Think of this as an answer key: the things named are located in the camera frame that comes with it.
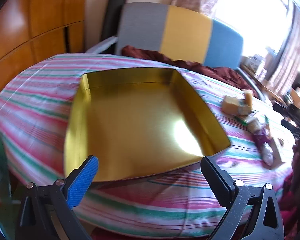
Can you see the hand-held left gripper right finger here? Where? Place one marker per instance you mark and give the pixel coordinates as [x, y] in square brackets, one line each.
[215, 176]

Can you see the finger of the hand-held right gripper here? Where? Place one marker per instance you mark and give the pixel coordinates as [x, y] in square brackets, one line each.
[290, 127]
[281, 109]

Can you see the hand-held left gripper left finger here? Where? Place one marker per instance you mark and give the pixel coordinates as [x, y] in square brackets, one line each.
[82, 180]

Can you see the beige knit sock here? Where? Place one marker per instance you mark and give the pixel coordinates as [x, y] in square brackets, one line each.
[254, 125]

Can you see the purple snack packet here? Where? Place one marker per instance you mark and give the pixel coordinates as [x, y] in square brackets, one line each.
[261, 140]

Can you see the clear plastic bag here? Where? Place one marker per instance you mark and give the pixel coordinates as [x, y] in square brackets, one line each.
[267, 156]

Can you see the large yellow sponge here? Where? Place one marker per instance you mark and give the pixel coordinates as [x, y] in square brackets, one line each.
[231, 105]

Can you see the maroon tin box gold interior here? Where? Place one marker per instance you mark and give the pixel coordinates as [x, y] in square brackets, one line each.
[140, 130]

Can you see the wooden desk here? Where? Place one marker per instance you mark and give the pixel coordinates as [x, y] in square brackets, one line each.
[270, 90]

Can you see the small orange sponge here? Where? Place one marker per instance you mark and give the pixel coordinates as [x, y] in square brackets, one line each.
[248, 97]

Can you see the dark red garment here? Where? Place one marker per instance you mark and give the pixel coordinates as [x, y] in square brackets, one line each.
[297, 180]

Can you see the white cardboard box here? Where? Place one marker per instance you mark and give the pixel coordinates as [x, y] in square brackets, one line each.
[255, 62]

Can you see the maroon blanket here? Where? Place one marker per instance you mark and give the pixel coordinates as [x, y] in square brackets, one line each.
[215, 72]

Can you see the green glass side table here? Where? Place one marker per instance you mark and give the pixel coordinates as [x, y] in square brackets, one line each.
[1, 180]

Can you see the window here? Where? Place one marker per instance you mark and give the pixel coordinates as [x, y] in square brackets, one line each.
[252, 17]

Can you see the striped bedsheet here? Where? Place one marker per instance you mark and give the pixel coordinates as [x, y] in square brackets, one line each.
[40, 92]

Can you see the grey yellow blue sofa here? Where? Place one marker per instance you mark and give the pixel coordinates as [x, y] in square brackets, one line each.
[185, 30]

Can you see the wooden wardrobe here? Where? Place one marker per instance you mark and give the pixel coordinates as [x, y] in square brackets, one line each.
[27, 30]

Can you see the black rolled mat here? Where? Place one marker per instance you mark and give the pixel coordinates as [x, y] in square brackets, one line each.
[112, 15]

